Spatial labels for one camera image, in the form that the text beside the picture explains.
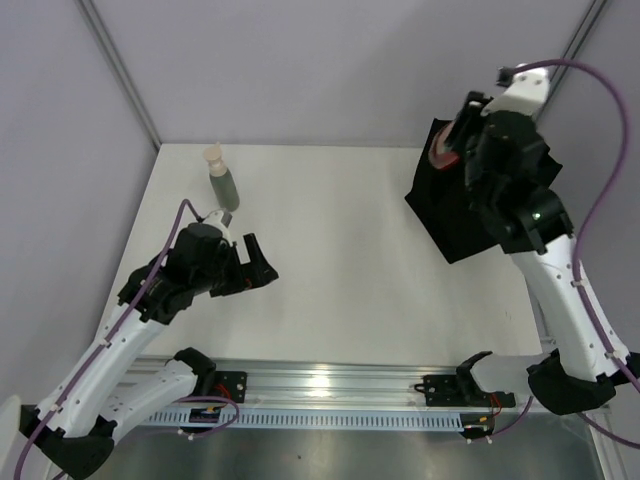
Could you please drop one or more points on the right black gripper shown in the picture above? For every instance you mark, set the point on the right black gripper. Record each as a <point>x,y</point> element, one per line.
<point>469,118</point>

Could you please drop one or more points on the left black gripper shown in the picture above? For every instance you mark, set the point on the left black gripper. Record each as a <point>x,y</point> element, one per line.
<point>260,272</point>

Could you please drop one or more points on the small red bottle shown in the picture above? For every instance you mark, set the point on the small red bottle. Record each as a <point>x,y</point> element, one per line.
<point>441,156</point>

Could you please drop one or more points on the grey bottle beige pump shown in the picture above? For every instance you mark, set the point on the grey bottle beige pump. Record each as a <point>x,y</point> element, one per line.
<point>221,178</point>

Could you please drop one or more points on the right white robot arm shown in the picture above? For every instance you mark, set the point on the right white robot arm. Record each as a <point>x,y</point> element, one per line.
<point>588,362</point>

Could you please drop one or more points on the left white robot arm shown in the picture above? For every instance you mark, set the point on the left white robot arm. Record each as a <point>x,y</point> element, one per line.
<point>79,424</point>

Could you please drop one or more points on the black canvas bag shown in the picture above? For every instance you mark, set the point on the black canvas bag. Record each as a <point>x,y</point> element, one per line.
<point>439,200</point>

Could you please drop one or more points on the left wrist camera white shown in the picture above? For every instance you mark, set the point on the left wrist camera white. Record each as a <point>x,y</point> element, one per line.
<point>221,220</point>

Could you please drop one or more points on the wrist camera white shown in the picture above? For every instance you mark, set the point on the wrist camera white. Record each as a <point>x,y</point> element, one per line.
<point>221,220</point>
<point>525,92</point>

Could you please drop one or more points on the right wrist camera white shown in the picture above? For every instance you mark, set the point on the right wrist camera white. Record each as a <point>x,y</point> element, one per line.
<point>525,92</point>

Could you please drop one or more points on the aluminium mounting rail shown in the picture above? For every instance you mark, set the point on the aluminium mounting rail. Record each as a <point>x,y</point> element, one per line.
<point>298,386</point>

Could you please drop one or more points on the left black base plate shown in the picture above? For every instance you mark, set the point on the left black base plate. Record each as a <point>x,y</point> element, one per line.
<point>231,385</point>

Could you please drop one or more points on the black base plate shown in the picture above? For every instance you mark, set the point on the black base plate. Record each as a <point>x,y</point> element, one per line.
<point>440,390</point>
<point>231,385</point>

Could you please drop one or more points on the slotted cable duct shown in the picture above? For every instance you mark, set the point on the slotted cable duct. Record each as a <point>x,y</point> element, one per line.
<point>406,421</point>

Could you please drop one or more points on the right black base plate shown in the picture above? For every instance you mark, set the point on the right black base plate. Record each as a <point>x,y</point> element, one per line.
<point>440,390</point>

